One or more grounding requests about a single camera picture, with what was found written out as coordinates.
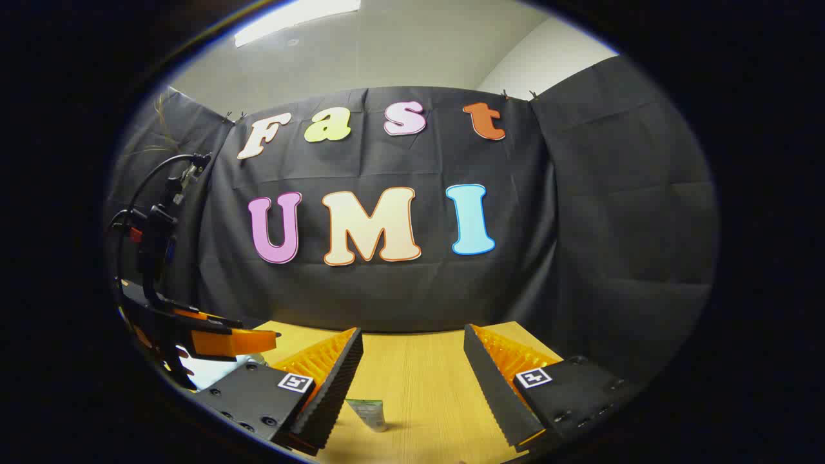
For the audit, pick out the light blue suitcase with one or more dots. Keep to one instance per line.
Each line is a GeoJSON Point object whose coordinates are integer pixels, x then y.
{"type": "Point", "coordinates": [213, 374]}

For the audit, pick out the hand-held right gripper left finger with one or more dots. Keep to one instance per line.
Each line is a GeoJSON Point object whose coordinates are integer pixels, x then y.
{"type": "Point", "coordinates": [338, 386]}

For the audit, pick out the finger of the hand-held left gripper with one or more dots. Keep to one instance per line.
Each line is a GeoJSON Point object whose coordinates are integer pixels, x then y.
{"type": "Point", "coordinates": [232, 341]}
{"type": "Point", "coordinates": [206, 318]}

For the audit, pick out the large white green tube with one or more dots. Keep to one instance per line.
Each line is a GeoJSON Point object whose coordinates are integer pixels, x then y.
{"type": "Point", "coordinates": [368, 412]}

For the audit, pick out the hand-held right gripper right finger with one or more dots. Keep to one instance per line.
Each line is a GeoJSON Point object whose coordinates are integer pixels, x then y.
{"type": "Point", "coordinates": [493, 386]}

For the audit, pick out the black backdrop cloth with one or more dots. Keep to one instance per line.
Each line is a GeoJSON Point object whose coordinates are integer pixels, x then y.
{"type": "Point", "coordinates": [580, 206]}

